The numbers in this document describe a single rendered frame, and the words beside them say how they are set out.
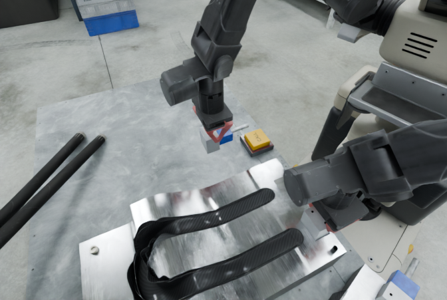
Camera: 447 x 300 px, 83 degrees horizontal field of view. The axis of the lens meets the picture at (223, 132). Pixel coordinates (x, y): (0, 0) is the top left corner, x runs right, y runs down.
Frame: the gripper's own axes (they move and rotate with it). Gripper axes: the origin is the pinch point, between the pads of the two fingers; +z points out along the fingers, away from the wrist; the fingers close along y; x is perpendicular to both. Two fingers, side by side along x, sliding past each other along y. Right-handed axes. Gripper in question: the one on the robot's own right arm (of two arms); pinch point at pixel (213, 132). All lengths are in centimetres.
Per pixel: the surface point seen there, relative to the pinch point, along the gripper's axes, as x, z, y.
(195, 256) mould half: -14.6, 2.6, 25.2
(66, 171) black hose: -38.1, 7.6, -10.4
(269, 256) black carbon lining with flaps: -1.0, 6.7, 30.2
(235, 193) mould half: -0.8, 6.3, 14.8
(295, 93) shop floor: 116, 98, -96
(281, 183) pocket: 11.4, 8.8, 16.2
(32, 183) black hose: -46.1, 7.7, -10.5
